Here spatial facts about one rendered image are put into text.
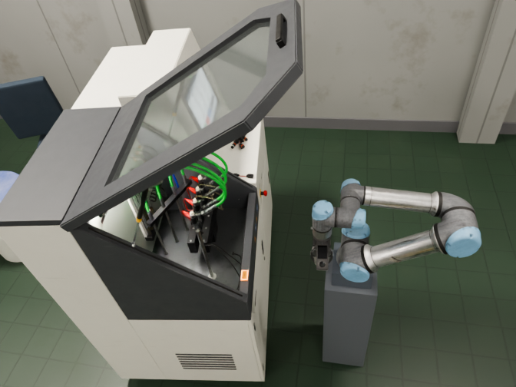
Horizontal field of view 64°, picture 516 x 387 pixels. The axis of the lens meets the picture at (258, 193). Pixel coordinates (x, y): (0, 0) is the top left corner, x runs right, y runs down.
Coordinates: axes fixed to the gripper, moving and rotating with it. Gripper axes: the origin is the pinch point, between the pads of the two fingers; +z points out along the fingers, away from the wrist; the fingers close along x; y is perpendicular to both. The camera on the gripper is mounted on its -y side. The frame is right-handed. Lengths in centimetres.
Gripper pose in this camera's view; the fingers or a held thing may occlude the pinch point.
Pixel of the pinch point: (321, 266)
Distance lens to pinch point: 177.8
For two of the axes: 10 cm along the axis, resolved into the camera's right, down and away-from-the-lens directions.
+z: 1.0, 7.0, 7.0
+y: 1.1, -7.1, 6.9
